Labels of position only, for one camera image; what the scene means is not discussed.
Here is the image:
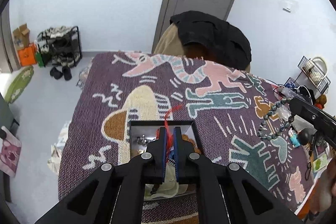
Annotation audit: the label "black shoe rack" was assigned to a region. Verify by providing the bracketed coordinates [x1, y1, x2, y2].
[37, 26, 83, 67]

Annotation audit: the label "blue-grey bead bracelet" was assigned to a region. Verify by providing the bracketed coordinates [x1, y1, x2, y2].
[257, 98, 296, 140]

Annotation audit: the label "black cloth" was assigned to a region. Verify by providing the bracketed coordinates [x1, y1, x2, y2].
[169, 10, 252, 71]

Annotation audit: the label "green floor mat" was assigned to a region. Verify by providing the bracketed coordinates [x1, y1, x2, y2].
[5, 65, 34, 104]

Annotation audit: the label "person's right forearm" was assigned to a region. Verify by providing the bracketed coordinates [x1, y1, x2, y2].
[316, 161, 336, 216]

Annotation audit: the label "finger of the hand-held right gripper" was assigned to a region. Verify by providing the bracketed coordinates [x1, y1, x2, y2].
[289, 96, 336, 149]

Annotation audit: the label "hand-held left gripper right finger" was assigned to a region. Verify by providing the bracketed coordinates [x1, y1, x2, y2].
[174, 126, 302, 224]

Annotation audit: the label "green bag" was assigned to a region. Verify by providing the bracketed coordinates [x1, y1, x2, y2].
[35, 51, 46, 67]

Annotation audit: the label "cardboard boxes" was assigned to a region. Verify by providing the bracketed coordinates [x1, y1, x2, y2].
[12, 23, 31, 49]

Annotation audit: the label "printed purple woven blanket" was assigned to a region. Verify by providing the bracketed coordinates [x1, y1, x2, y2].
[58, 51, 315, 224]

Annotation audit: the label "tan chair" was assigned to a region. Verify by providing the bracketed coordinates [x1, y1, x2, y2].
[153, 23, 251, 75]

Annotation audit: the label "white wall switch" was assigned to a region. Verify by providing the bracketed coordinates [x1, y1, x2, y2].
[283, 0, 297, 12]

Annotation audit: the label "green and white card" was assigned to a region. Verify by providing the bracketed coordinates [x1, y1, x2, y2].
[312, 154, 328, 172]

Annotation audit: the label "orange bag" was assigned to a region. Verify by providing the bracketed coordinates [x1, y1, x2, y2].
[17, 44, 37, 67]

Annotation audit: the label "dark furniture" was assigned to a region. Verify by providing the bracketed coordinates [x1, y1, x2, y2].
[0, 93, 20, 135]

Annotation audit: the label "black jewelry box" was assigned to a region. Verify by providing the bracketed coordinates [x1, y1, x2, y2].
[129, 120, 204, 199]

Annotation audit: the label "cream cloth pouch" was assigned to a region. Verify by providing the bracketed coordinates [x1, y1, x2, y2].
[144, 161, 195, 200]

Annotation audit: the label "silver figure pendant necklace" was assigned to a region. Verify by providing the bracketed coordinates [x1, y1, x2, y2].
[135, 135, 155, 147]

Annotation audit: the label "red cord bracelet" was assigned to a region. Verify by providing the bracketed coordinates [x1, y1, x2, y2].
[163, 104, 184, 151]

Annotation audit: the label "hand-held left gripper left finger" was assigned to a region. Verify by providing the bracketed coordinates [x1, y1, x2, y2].
[35, 127, 167, 224]

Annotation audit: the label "brown plush toy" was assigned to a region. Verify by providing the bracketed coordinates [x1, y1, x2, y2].
[315, 95, 328, 109]

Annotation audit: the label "white fringed cloth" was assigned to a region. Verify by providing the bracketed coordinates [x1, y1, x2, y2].
[47, 120, 70, 174]

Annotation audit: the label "white handbag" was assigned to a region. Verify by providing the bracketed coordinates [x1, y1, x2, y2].
[306, 56, 328, 86]

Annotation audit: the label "blue toy figure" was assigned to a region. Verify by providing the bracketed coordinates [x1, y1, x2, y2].
[288, 129, 302, 147]

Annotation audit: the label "clear plastic bag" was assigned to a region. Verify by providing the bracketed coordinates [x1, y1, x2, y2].
[274, 86, 298, 104]

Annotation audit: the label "pink patterned cushion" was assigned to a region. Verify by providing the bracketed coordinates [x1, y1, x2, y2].
[0, 126, 23, 178]

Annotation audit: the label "grey door frame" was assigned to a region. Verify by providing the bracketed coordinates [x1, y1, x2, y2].
[0, 7, 13, 73]

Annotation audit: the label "black wire basket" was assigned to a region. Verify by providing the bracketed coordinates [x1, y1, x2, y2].
[298, 56, 331, 99]

